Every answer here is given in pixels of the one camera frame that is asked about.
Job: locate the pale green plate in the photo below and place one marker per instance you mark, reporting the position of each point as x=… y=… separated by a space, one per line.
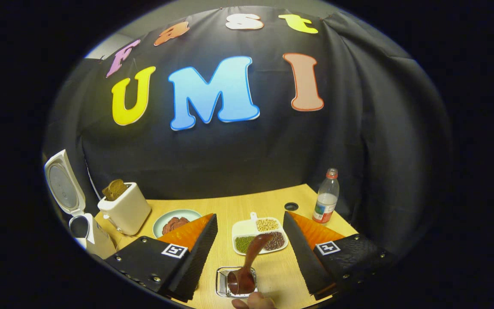
x=161 y=221

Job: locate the white divided grain dish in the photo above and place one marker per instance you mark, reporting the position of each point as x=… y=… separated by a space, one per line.
x=242 y=229

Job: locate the black backdrop cloth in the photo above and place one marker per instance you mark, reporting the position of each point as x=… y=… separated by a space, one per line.
x=251 y=163

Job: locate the clear plastic bottle red cap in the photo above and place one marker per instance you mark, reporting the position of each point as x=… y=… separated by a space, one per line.
x=326 y=199

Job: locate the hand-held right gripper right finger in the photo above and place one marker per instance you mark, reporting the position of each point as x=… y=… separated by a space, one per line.
x=305 y=257

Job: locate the brown meat slice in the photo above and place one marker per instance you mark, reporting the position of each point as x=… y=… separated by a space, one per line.
x=182 y=222
x=170 y=226

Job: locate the brown bread slice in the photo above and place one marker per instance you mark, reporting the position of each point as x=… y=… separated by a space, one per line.
x=114 y=189

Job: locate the white rice cooker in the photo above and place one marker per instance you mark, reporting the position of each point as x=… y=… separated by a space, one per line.
x=62 y=184

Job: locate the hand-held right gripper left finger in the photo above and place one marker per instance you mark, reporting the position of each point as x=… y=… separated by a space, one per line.
x=195 y=262

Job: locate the brown wooden spoon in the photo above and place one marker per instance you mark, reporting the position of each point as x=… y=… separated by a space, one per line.
x=251 y=253

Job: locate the white toaster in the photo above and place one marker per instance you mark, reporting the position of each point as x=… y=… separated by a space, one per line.
x=127 y=212

